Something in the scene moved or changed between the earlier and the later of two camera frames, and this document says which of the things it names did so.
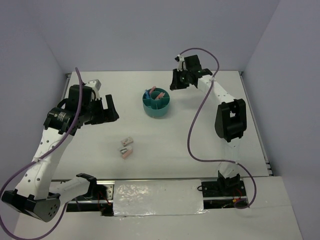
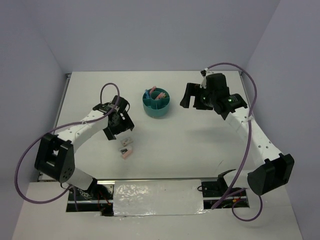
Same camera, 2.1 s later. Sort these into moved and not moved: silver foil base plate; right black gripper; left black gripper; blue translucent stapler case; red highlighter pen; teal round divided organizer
Moved: right black gripper; left black gripper
Not moved: teal round divided organizer; blue translucent stapler case; red highlighter pen; silver foil base plate
